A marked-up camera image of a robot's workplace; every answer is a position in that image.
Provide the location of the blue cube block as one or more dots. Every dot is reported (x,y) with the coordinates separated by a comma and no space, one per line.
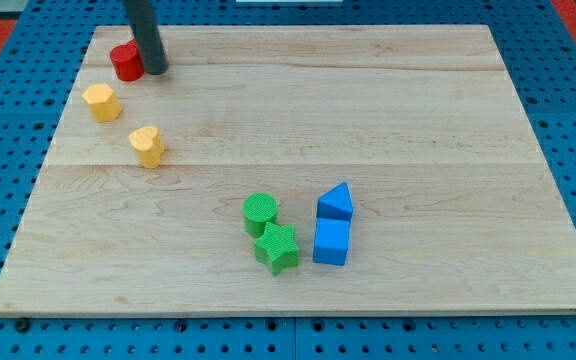
(331,241)

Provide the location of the light wooden board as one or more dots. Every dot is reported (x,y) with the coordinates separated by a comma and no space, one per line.
(455,209)

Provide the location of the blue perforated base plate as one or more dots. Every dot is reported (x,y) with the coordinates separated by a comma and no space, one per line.
(38,66)

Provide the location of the red cylinder block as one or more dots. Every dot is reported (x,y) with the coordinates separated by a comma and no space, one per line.
(126,61)

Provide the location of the yellow hexagon block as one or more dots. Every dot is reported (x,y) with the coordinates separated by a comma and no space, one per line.
(102,102)

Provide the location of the green star block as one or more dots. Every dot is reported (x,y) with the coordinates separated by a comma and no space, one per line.
(277,248)

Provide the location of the blue triangle block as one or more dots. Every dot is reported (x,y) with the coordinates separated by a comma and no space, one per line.
(336,204)

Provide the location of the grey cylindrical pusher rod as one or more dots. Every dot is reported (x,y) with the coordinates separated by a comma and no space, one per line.
(143,23)

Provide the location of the green cylinder block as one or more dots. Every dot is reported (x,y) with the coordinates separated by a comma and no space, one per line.
(258,209)

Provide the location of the yellow heart block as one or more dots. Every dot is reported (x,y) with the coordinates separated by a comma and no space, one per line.
(148,146)

